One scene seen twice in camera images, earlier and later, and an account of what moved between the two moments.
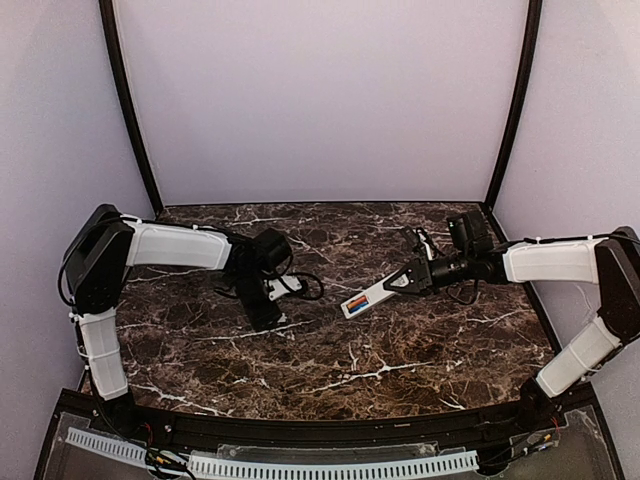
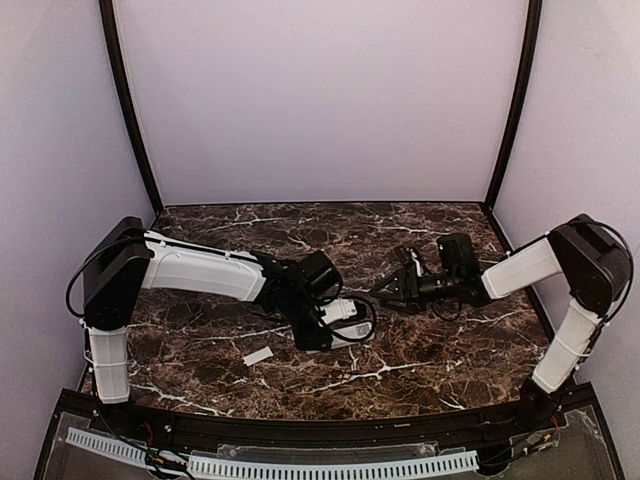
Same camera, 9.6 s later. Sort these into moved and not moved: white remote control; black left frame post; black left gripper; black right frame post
Moved: black left gripper; white remote control
Not moved: black left frame post; black right frame post
